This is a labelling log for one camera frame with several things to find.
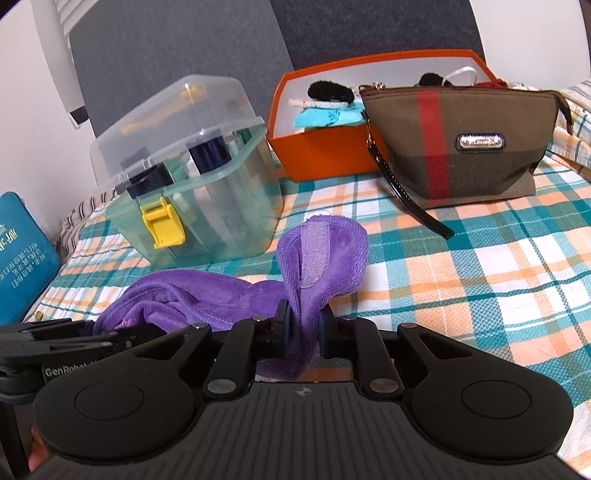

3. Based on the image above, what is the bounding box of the purple plush cloth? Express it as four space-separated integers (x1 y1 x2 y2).
95 213 370 381

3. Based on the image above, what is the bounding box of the black round puff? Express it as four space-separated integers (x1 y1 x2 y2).
308 80 356 104

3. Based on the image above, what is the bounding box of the white slatted vent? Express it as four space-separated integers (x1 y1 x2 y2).
53 0 114 33

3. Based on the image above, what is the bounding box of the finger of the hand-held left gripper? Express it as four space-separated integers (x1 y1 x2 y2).
99 324 169 357
0 318 100 344

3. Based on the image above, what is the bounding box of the white elastic strap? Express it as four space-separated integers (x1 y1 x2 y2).
441 67 478 86

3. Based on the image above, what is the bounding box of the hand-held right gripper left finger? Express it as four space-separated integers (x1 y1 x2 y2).
134 300 294 400

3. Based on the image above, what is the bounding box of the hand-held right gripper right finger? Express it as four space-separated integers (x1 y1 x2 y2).
318 307 472 400

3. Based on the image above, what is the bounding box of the grey padded headboard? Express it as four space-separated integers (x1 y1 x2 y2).
69 0 485 139

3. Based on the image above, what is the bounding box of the clear plastic storage box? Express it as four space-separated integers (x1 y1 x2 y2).
90 75 284 268

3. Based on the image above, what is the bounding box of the person's left hand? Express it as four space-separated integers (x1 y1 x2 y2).
27 425 49 472

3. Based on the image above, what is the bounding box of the teal cushion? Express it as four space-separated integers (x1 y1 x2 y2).
0 191 63 326

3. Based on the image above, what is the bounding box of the plaid blanket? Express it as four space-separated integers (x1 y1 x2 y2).
34 80 591 480

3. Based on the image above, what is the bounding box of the orange cardboard box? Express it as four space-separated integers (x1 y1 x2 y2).
268 48 499 183

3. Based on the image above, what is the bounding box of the teal printed face mask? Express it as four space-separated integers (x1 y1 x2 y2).
293 102 365 134

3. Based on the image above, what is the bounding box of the brown striped zip pouch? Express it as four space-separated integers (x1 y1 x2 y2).
359 83 574 239

